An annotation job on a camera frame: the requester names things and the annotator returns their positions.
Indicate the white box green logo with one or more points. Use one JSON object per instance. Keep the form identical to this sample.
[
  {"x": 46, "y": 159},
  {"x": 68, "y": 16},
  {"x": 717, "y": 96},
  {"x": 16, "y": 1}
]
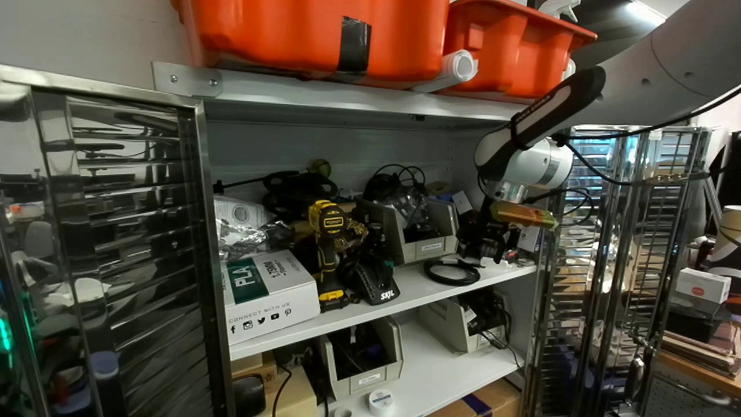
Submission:
[{"x": 270, "y": 292}]

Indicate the white box red logo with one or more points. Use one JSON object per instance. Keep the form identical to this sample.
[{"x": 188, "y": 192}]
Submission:
[{"x": 703, "y": 286}]

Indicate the cream plastic storage bin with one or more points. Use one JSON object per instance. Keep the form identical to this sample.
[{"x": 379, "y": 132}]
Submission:
[
  {"x": 361, "y": 360},
  {"x": 454, "y": 325}
]

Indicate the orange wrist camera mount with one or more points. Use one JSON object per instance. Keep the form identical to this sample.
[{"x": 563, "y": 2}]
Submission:
[{"x": 523, "y": 213}]

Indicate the clear plastic bag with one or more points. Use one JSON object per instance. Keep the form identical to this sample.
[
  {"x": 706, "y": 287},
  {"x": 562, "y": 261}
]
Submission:
[{"x": 257, "y": 237}]

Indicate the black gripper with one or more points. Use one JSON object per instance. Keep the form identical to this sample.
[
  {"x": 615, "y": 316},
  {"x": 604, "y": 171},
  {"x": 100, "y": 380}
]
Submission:
[{"x": 494, "y": 220}]

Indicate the cream plastic bin with label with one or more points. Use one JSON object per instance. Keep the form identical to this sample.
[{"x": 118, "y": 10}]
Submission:
[{"x": 420, "y": 247}]

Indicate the large orange plastic bin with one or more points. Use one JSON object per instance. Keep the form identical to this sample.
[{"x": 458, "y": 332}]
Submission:
[{"x": 308, "y": 36}]

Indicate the white tape roll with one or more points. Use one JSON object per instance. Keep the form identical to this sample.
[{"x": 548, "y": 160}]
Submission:
[{"x": 380, "y": 400}]

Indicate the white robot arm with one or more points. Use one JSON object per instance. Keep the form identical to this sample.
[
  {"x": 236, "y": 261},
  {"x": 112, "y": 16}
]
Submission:
[{"x": 678, "y": 61}]

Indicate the white metal shelf unit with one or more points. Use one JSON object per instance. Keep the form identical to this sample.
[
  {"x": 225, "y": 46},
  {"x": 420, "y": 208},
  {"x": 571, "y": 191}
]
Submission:
[{"x": 402, "y": 290}]

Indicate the white round device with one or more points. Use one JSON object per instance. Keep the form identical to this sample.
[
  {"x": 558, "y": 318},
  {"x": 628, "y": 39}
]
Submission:
[{"x": 235, "y": 212}]

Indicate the light wooden table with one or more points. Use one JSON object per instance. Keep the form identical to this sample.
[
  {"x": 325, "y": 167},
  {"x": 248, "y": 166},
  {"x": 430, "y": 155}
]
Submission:
[{"x": 695, "y": 366}]

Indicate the cardboard box blue tape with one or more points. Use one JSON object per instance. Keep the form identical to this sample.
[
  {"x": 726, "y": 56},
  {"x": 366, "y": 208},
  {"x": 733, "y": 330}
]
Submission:
[{"x": 483, "y": 400}]

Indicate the black battery charger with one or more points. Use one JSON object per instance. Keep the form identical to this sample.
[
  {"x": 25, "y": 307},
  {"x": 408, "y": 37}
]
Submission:
[{"x": 379, "y": 280}]

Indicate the white plastic tube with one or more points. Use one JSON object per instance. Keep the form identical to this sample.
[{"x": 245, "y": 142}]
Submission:
[{"x": 452, "y": 69}]

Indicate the small orange plastic bin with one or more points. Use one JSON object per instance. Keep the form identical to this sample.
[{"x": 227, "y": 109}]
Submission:
[{"x": 509, "y": 46}]

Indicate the steel tray rack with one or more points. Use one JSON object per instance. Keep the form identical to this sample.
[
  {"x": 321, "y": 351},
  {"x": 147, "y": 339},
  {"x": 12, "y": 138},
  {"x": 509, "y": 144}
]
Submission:
[
  {"x": 116, "y": 247},
  {"x": 617, "y": 255}
]

